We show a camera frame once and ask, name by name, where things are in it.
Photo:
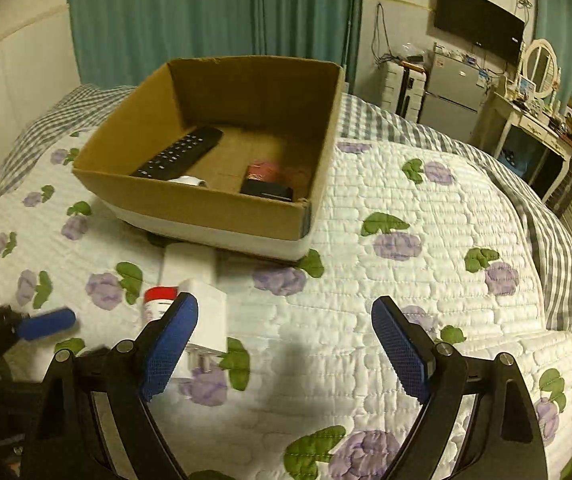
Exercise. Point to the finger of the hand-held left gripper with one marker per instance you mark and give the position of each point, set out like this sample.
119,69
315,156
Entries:
46,324

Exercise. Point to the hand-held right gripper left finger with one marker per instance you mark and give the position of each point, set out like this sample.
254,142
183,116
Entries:
173,340

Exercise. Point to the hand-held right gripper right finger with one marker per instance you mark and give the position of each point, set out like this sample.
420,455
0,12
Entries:
399,345

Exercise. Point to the white power adapter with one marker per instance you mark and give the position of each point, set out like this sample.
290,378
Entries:
206,320

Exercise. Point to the red cap white bottle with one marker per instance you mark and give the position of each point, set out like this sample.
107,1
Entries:
157,305

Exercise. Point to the cardboard box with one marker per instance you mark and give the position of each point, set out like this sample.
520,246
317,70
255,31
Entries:
216,155

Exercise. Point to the white flat box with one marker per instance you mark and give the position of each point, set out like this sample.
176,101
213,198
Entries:
186,266

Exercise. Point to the floral quilted blanket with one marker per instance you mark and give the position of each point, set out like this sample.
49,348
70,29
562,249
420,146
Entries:
316,310

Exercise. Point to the white small item in box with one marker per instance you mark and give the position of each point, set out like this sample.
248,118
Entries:
189,180

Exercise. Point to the red and black box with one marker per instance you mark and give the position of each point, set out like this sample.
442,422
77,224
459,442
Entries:
268,180

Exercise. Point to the black remote control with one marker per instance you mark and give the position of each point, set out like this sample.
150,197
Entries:
178,153

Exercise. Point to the grey checked bedsheet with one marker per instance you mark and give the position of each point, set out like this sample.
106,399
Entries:
540,200

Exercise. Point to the white headboard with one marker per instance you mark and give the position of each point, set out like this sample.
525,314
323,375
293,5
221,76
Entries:
11,90

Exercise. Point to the white dressing table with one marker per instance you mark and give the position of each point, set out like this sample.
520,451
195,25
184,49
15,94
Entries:
530,135

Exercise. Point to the white drawer cabinet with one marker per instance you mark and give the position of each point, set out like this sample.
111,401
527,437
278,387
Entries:
401,88

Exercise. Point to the silver refrigerator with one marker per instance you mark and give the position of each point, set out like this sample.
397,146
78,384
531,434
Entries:
451,85

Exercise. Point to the oval vanity mirror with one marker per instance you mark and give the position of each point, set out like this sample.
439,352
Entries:
540,66

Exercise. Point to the teal curtain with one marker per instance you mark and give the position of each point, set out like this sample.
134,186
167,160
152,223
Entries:
206,15

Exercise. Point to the wall television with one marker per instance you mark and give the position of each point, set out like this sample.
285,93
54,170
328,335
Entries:
478,20

